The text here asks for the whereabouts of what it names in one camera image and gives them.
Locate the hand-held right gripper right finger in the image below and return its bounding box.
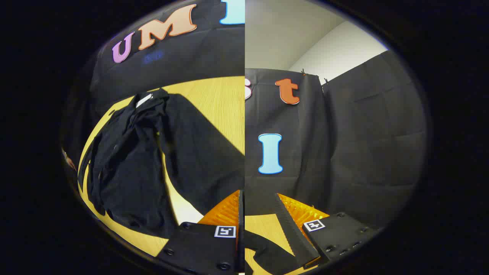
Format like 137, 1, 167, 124
274, 193, 383, 269

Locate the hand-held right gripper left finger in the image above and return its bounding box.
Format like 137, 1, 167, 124
156, 189, 245, 275

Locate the black long-sleeved garment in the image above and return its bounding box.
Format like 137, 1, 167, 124
78, 88, 303, 275

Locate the black backdrop cloth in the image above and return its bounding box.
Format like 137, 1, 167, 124
90, 0, 427, 230

